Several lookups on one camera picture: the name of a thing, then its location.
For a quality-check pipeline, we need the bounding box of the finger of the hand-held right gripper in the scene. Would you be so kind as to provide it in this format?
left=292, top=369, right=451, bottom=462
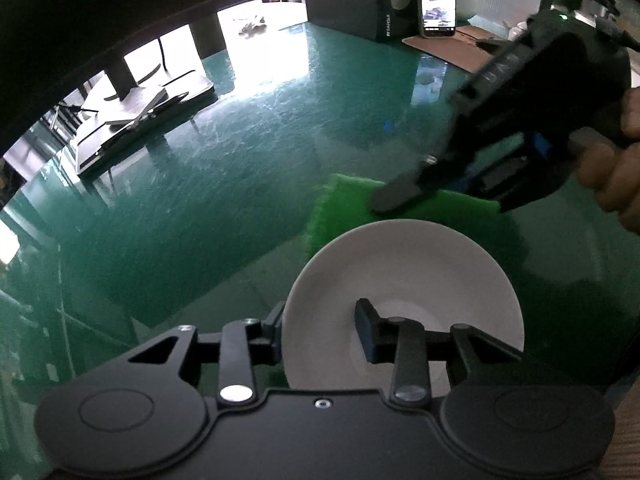
left=462, top=155, right=563, bottom=214
left=370, top=152, right=453, bottom=214

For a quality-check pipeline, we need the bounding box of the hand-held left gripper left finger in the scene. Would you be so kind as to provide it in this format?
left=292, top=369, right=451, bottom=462
left=129, top=302, right=287, bottom=405

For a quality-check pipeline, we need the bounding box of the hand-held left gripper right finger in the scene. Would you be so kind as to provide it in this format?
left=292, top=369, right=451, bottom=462
left=355, top=299, right=521, bottom=403

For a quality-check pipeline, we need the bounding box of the green cleaning cloth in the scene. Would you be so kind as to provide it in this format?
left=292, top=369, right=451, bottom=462
left=302, top=173, right=502, bottom=261

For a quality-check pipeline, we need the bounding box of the white bowl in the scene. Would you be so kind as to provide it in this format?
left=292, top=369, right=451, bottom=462
left=282, top=219, right=526, bottom=391

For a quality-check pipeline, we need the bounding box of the person's right hand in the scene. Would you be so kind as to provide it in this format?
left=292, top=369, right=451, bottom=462
left=575, top=87, right=640, bottom=233

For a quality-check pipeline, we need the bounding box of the brown desk mat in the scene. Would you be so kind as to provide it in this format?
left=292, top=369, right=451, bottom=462
left=402, top=25, right=508, bottom=77

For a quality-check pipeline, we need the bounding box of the small dark object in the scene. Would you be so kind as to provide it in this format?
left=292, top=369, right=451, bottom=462
left=236, top=14, right=268, bottom=37

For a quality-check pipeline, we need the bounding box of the black pen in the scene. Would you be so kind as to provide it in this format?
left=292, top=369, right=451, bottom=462
left=142, top=91, right=191, bottom=121

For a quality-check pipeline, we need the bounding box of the grey notebook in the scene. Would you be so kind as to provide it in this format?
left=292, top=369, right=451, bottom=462
left=82, top=87, right=168, bottom=126

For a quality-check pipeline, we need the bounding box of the dark post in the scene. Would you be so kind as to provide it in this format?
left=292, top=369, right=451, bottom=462
left=191, top=10, right=228, bottom=61

